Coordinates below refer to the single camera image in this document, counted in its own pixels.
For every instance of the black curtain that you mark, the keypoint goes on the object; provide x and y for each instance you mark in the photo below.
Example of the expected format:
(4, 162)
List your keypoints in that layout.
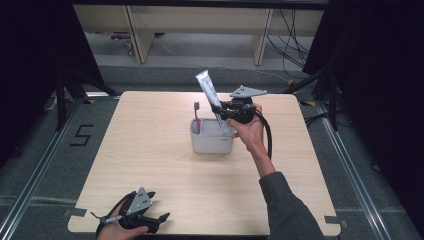
(383, 83)
(33, 66)

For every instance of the black metal stand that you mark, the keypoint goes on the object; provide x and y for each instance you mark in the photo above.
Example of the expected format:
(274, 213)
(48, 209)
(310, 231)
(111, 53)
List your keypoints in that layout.
(61, 100)
(332, 103)

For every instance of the person's left hand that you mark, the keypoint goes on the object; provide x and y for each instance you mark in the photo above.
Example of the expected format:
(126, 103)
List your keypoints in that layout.
(113, 232)

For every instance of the white toothpaste tube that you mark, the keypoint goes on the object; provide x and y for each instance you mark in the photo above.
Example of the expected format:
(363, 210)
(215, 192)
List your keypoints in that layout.
(209, 89)

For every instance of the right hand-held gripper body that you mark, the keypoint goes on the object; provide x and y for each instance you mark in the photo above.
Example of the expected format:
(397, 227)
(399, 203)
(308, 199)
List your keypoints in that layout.
(241, 111)

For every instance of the pink toothbrush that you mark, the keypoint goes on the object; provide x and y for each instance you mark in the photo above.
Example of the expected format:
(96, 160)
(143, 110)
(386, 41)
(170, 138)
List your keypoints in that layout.
(197, 116)

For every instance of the person's right hand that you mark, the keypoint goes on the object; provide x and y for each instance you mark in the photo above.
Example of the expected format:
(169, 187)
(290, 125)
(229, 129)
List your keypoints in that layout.
(248, 134)

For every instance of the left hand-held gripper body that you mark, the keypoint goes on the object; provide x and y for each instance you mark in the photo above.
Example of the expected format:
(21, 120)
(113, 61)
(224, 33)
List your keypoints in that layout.
(140, 202)

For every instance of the grey tape strip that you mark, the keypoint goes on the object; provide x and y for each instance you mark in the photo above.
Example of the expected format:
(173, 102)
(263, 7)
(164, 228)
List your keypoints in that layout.
(76, 212)
(332, 220)

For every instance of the grey toothbrush holder box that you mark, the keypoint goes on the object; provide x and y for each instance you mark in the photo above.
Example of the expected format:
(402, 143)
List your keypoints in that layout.
(210, 145)

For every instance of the aluminium floor rail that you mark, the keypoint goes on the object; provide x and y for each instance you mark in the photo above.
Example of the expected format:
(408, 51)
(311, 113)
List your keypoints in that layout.
(350, 166)
(36, 173)

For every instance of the light wooden desk frame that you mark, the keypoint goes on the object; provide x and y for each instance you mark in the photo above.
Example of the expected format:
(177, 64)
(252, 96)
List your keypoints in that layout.
(200, 20)

